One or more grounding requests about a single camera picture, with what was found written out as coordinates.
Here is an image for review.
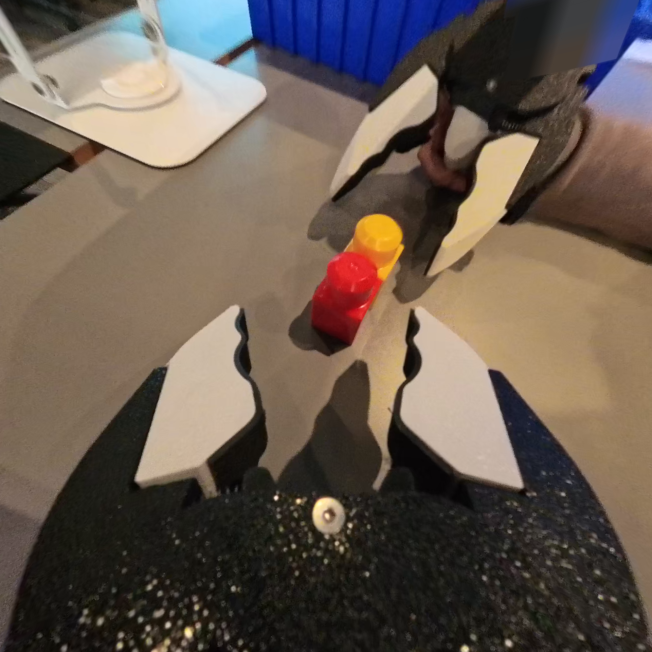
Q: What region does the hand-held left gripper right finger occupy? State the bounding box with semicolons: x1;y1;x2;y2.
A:
388;306;526;494

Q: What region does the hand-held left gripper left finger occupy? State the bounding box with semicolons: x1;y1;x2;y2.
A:
134;305;268;500

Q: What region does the red single-stud block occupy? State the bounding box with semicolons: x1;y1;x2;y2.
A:
312;252;380;346

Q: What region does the person's right forearm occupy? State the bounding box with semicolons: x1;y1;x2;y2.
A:
525;36;652;250

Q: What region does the yellow single-stud block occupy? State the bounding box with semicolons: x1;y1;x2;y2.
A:
344;214;405;306

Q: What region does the white stand base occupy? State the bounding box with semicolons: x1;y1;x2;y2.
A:
0;0;268;169

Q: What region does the blue plastic bin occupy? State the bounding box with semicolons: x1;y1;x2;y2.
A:
248;0;652;87

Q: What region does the person's right hand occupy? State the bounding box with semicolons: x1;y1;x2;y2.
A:
419;96;477;193

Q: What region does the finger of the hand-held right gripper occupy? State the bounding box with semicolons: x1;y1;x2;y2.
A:
328;64;441;203
424;133;541;278

